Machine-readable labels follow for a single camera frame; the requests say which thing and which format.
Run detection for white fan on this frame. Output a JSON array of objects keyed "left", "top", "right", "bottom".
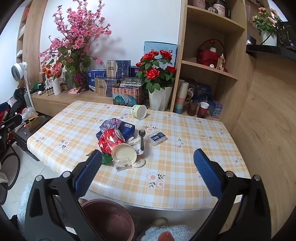
[{"left": 11, "top": 62, "right": 35, "bottom": 112}]

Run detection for small purple box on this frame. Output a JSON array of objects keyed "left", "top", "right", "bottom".
[{"left": 208, "top": 100, "right": 223, "bottom": 119}]

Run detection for stack of pastel cups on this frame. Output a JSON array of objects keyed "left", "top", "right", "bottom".
[{"left": 173, "top": 81, "right": 189, "bottom": 114}]

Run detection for white printed mug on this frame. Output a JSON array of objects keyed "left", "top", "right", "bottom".
[{"left": 213, "top": 0, "right": 226, "bottom": 16}]

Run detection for red rose plant white pot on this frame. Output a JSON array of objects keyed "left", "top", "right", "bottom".
[{"left": 135, "top": 50, "right": 177, "bottom": 111}]

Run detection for dark flat box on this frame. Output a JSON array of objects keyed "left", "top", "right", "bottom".
[{"left": 119, "top": 76, "right": 144, "bottom": 90}]

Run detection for pink blossom artificial plant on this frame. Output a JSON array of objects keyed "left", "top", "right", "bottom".
[{"left": 38, "top": 0, "right": 112, "bottom": 88}]

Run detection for red basket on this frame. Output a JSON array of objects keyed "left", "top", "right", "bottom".
[{"left": 197, "top": 39, "right": 228, "bottom": 70}]

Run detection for beige plush slipper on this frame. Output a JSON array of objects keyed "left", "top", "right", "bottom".
[{"left": 151, "top": 217, "right": 168, "bottom": 226}]

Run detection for wooden sideboard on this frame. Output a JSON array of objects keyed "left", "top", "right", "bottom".
[{"left": 31, "top": 91, "right": 171, "bottom": 117}]

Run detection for pile of clothes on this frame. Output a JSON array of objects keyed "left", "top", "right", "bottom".
[{"left": 0, "top": 88, "right": 33, "bottom": 123}]

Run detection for wooden shelf unit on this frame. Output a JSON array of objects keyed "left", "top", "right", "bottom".
[{"left": 170, "top": 0, "right": 257, "bottom": 132}]

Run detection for red snack bag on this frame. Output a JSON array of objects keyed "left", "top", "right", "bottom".
[{"left": 98, "top": 130, "right": 126, "bottom": 155}]

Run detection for clear plastic wrapper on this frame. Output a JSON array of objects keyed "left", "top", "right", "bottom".
[{"left": 113, "top": 160, "right": 133, "bottom": 172}]

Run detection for dark blue picture box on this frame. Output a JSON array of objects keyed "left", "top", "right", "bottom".
[{"left": 185, "top": 80, "right": 212, "bottom": 103}]

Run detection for green paper cup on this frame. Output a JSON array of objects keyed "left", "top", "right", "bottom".
[{"left": 131, "top": 105, "right": 147, "bottom": 120}]

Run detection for red cup white rim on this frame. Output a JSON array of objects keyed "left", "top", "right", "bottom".
[{"left": 197, "top": 102, "right": 210, "bottom": 119}]

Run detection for tissue pack blue label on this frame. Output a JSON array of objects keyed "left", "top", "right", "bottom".
[{"left": 149, "top": 131, "right": 167, "bottom": 146}]

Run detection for pink rose plant white pot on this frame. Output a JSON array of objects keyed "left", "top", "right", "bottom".
[{"left": 252, "top": 7, "right": 281, "bottom": 46}]

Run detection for black pen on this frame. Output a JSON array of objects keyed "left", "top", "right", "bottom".
[{"left": 138, "top": 129, "right": 145, "bottom": 151}]

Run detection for tall wooden bookcase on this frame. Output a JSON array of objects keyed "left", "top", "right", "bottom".
[{"left": 16, "top": 0, "right": 48, "bottom": 88}]

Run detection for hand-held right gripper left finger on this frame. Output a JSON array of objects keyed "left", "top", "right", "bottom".
[{"left": 24, "top": 149, "right": 104, "bottom": 241}]

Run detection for cream bowl lid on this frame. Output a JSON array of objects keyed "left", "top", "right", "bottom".
[{"left": 111, "top": 143, "right": 138, "bottom": 165}]

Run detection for glass perfume bottle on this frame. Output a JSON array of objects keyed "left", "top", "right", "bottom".
[{"left": 217, "top": 53, "right": 226, "bottom": 70}]

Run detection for white vase orange flowers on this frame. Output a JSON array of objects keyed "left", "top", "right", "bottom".
[{"left": 42, "top": 59, "right": 63, "bottom": 95}]

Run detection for open cardboard box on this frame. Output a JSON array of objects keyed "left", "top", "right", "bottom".
[{"left": 23, "top": 113, "right": 41, "bottom": 131}]

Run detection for row of small bottles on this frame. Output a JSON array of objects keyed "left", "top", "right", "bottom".
[{"left": 44, "top": 85, "right": 68, "bottom": 96}]

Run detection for dark glass cup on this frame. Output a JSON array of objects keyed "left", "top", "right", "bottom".
[{"left": 187, "top": 101, "right": 199, "bottom": 116}]

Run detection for large light blue box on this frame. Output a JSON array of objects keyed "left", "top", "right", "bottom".
[{"left": 144, "top": 42, "right": 178, "bottom": 70}]

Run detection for blue foil packet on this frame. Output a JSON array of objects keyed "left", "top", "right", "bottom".
[{"left": 99, "top": 118, "right": 122, "bottom": 132}]

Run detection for green wrapper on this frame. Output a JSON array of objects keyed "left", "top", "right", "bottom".
[{"left": 100, "top": 153, "right": 114, "bottom": 165}]

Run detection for black chair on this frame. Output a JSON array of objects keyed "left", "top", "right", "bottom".
[{"left": 0, "top": 113, "right": 23, "bottom": 193}]

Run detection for blue silver gift box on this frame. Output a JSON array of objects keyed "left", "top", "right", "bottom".
[
  {"left": 95, "top": 77, "right": 122, "bottom": 97},
  {"left": 106, "top": 60, "right": 131, "bottom": 79}
]

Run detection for dark blue cardboard box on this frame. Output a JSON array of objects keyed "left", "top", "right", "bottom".
[{"left": 96, "top": 122, "right": 136, "bottom": 142}]

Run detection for brown plastic bin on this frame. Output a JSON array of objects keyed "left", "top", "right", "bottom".
[{"left": 79, "top": 199, "right": 136, "bottom": 241}]

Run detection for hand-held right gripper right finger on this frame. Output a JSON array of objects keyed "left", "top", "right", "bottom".
[{"left": 192, "top": 149, "right": 271, "bottom": 241}]

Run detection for blue white carton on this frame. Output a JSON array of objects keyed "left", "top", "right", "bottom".
[{"left": 87, "top": 69, "right": 108, "bottom": 92}]

